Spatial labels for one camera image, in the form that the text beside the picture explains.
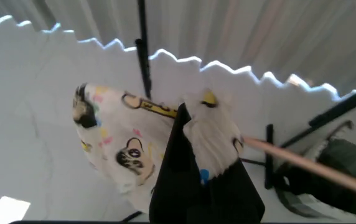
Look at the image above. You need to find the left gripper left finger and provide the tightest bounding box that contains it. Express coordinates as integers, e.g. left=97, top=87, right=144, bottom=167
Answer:
left=149, top=102, right=204, bottom=223

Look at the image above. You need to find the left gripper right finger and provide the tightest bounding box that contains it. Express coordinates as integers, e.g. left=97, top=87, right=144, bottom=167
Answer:
left=202, top=159, right=266, bottom=223

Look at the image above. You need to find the cream printed garment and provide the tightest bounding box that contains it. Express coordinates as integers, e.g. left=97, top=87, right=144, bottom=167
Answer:
left=72, top=82, right=245, bottom=215

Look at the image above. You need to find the black clothes rack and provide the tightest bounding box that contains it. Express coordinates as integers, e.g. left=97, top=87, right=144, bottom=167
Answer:
left=134, top=0, right=356, bottom=190

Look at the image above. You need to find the white laundry basket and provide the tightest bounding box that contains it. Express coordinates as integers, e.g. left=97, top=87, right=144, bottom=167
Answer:
left=274, top=119, right=356, bottom=218

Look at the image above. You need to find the black cable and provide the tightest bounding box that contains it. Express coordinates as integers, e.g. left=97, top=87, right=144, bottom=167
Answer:
left=121, top=210, right=143, bottom=222

